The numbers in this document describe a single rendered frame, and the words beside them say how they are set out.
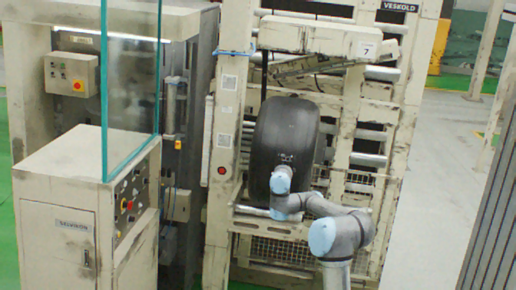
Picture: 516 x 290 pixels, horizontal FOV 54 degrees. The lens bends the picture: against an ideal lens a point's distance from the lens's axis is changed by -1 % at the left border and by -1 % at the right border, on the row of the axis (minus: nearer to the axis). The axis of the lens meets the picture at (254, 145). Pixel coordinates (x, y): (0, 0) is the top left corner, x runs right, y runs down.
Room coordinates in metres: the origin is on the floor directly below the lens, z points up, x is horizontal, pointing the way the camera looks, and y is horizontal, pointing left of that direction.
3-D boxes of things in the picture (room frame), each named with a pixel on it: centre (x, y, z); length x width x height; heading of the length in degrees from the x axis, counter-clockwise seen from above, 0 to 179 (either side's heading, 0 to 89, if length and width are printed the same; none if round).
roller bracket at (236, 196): (2.38, 0.06, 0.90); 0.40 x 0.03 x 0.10; 173
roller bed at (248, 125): (2.76, 0.06, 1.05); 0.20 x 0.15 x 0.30; 83
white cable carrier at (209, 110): (2.35, 0.23, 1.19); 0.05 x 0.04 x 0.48; 173
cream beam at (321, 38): (2.64, -0.28, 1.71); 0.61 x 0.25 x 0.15; 83
